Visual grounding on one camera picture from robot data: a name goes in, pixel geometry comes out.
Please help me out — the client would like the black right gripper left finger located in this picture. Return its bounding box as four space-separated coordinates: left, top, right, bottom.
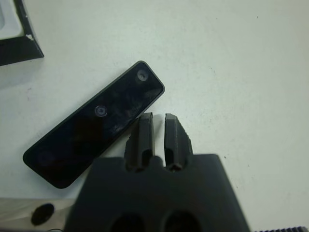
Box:
124 112 155 173

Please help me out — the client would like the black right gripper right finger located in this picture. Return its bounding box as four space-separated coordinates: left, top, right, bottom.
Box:
163 113 195 173

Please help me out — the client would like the black camera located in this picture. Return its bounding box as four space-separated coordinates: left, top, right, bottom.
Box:
22 60 166 190

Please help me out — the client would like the black box with white insert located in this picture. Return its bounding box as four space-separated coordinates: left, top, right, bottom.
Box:
0 0 45 67

